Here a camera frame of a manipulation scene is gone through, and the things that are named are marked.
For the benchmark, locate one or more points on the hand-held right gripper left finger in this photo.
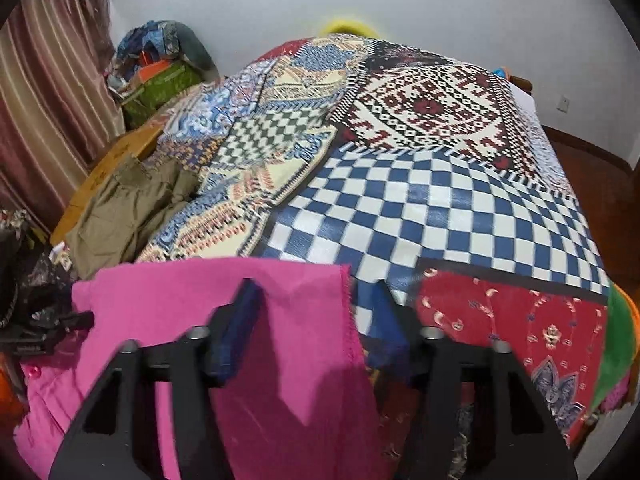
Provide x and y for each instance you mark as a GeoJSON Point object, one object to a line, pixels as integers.
{"type": "Point", "coordinates": [239, 332]}

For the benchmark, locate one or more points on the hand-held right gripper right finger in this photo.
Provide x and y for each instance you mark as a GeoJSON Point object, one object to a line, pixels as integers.
{"type": "Point", "coordinates": [386, 332]}

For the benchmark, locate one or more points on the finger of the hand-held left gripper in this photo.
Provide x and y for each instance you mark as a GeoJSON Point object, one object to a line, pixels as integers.
{"type": "Point", "coordinates": [60, 322]}

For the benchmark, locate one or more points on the pink pants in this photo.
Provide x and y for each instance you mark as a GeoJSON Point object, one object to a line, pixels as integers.
{"type": "Point", "coordinates": [175, 290]}

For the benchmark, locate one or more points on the olive green pants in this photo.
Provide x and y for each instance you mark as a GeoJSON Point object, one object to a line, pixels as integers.
{"type": "Point", "coordinates": [120, 210]}

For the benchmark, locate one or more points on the dark floral patterned cloth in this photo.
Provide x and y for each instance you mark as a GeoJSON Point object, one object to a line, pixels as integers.
{"type": "Point", "coordinates": [50, 280]}

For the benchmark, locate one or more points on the orange cloth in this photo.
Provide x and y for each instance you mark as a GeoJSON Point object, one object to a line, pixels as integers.
{"type": "Point", "coordinates": [9, 380]}

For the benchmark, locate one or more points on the patchwork printed blanket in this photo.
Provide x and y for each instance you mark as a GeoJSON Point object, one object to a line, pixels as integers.
{"type": "Point", "coordinates": [425, 210]}

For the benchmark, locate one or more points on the striped brown curtain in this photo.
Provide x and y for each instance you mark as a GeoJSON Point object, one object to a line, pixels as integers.
{"type": "Point", "coordinates": [45, 85]}

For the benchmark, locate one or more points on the green fabric bag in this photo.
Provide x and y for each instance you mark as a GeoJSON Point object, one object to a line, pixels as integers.
{"type": "Point", "coordinates": [160, 90]}

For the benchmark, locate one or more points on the orange box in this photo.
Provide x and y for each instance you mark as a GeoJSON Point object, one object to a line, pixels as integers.
{"type": "Point", "coordinates": [155, 70]}

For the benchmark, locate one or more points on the pile of mixed clothes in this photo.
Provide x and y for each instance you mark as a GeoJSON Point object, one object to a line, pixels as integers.
{"type": "Point", "coordinates": [165, 37]}

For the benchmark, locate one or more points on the yellow round object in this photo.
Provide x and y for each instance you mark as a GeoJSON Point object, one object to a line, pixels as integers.
{"type": "Point", "coordinates": [345, 22]}

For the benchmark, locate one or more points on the wooden bed frame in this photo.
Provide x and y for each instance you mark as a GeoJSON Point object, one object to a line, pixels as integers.
{"type": "Point", "coordinates": [522, 86]}

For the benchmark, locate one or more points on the wall socket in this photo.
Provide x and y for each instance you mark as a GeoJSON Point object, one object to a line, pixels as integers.
{"type": "Point", "coordinates": [563, 104]}

